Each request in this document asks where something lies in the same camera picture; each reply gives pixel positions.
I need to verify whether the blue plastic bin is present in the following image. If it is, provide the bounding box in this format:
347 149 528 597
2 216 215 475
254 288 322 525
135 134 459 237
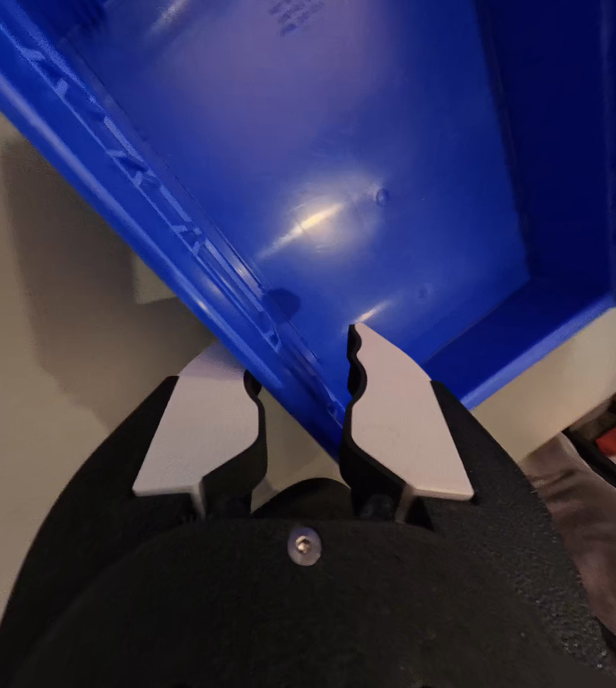
0 0 616 463

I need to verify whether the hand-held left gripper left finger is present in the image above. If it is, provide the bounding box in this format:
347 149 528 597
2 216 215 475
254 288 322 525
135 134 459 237
132 343 268 519

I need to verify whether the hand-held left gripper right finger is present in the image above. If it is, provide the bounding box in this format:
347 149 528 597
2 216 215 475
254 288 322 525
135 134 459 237
338 321 475 525

